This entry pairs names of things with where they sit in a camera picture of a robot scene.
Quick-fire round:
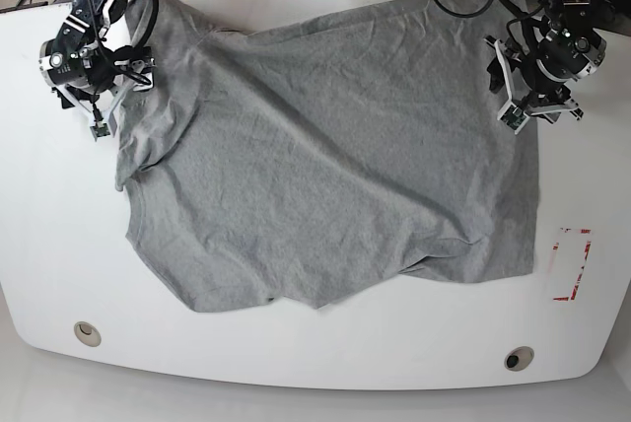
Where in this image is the red tape rectangle marking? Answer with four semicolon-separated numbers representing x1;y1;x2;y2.
545;228;594;302

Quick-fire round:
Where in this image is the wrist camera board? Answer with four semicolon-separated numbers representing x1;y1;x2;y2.
497;100;530;135
90;121;112;141

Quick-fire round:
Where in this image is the grey t-shirt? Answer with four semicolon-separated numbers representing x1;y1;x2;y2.
116;0;539;313

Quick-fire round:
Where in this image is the table grommet hole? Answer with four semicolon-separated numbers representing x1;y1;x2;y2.
504;346;534;372
73;321;102;348

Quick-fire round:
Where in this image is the left table grommet hole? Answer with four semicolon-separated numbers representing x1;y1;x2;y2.
73;321;102;348

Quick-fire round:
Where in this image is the right table grommet hole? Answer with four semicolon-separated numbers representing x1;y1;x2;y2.
504;346;534;372

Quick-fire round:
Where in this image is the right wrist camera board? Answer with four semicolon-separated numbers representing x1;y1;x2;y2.
90;121;112;141

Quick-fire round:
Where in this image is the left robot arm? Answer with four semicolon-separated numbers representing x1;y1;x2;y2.
485;0;606;134

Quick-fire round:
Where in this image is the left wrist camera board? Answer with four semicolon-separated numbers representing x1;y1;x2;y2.
497;100;530;135

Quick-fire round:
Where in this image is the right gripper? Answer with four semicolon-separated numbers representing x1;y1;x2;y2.
51;46;155;126

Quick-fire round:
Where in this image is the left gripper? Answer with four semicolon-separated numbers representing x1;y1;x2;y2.
484;35;584;124

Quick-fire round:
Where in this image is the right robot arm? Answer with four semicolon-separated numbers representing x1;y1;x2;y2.
39;0;159;139

